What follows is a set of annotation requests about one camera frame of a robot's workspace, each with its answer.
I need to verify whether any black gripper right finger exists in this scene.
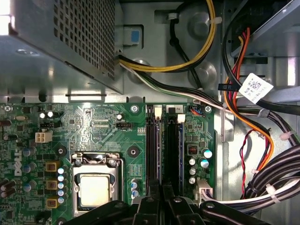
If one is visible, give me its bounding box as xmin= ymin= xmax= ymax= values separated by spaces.
xmin=162 ymin=183 xmax=274 ymax=225

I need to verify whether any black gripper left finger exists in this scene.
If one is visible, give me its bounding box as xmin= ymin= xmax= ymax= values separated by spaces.
xmin=62 ymin=180 xmax=162 ymax=225

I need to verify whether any black RAM slot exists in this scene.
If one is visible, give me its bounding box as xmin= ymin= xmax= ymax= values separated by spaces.
xmin=145 ymin=105 xmax=156 ymax=195
xmin=166 ymin=105 xmax=179 ymax=196
xmin=177 ymin=113 xmax=187 ymax=196
xmin=154 ymin=105 xmax=163 ymax=195

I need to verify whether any silver CPU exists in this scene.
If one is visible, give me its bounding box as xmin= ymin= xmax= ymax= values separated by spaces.
xmin=78 ymin=173 xmax=112 ymax=208

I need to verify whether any metal socket cover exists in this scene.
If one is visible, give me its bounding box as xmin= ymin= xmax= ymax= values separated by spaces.
xmin=71 ymin=151 xmax=125 ymax=218

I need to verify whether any green motherboard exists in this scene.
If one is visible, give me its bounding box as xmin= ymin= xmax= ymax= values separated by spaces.
xmin=0 ymin=102 xmax=215 ymax=225

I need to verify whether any white four-pin connector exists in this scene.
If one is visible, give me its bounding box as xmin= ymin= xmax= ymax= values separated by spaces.
xmin=35 ymin=130 xmax=53 ymax=143

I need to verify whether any blue case latch tab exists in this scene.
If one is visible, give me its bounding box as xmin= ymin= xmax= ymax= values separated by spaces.
xmin=123 ymin=24 xmax=143 ymax=46

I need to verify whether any black PC case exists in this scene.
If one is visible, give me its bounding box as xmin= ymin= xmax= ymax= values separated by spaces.
xmin=0 ymin=0 xmax=300 ymax=225

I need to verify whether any grey power supply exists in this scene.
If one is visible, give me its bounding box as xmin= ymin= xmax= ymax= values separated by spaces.
xmin=0 ymin=0 xmax=125 ymax=94

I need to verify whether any metal drive cage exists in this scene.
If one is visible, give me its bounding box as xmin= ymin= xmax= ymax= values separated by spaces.
xmin=231 ymin=0 xmax=300 ymax=104

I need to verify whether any red black twisted wire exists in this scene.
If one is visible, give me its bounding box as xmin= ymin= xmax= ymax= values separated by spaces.
xmin=240 ymin=128 xmax=256 ymax=200

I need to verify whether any white purple wire bundle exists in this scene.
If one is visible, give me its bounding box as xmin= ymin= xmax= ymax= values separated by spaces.
xmin=196 ymin=179 xmax=300 ymax=213

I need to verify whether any black wire bundle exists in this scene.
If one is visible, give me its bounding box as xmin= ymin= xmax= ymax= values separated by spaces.
xmin=243 ymin=100 xmax=300 ymax=202

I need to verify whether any orange red wire bundle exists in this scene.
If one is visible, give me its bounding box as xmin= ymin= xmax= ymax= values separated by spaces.
xmin=224 ymin=27 xmax=275 ymax=173

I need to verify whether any white grey wire bundle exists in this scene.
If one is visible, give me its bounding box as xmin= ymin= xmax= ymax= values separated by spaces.
xmin=119 ymin=63 xmax=235 ymax=113

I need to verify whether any white cable label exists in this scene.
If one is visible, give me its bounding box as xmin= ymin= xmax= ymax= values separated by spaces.
xmin=238 ymin=72 xmax=274 ymax=105

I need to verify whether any black flat cable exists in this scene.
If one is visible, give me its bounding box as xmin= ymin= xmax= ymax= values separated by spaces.
xmin=221 ymin=14 xmax=300 ymax=115

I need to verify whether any yellow black wire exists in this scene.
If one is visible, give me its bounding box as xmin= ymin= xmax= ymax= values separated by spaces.
xmin=118 ymin=0 xmax=216 ymax=73

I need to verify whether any black round wire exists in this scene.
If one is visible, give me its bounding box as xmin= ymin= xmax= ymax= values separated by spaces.
xmin=168 ymin=2 xmax=204 ymax=90

